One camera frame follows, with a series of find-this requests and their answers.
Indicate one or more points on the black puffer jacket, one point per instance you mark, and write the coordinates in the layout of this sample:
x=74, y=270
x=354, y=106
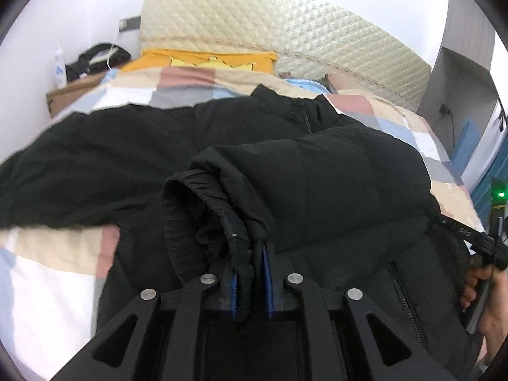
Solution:
x=317, y=174

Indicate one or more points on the dark wall socket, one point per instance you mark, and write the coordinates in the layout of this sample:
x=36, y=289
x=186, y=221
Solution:
x=130, y=24

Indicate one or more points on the blue towel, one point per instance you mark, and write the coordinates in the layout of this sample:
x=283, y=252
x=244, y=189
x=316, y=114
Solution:
x=466, y=147

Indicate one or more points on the white plastic bottle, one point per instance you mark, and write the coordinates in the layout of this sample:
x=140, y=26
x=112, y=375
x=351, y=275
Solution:
x=60, y=69

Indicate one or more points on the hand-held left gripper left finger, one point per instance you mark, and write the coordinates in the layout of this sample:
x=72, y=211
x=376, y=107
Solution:
x=234, y=297

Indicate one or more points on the wooden nightstand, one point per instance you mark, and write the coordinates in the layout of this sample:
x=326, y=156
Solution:
x=67, y=95

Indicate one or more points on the light blue cloth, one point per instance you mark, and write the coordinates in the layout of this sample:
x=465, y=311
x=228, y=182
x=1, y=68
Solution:
x=305, y=85

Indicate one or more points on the cream quilted headboard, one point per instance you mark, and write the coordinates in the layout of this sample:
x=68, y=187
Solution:
x=278, y=27

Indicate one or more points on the checkered patchwork blanket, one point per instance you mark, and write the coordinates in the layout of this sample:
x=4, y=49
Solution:
x=51, y=254

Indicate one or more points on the white flat device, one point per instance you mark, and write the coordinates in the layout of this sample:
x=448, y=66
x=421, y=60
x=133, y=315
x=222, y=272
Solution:
x=101, y=57

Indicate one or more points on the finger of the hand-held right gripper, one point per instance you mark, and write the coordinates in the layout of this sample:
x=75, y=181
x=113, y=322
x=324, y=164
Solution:
x=464, y=232

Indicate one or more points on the grey white wardrobe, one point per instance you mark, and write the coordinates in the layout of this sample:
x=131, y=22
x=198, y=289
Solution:
x=456, y=8

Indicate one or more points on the black hanging clip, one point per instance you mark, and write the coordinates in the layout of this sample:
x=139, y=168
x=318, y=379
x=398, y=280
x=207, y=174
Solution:
x=502, y=117

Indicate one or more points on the black bag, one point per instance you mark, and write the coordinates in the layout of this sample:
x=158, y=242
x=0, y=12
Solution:
x=83, y=65

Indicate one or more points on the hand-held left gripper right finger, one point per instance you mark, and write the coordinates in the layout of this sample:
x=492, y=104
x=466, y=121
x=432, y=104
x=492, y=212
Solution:
x=266, y=285

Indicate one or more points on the yellow pillow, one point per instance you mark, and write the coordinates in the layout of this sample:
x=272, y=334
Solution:
x=158, y=61

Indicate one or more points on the person's right hand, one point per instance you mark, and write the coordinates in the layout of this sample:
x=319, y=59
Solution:
x=496, y=317

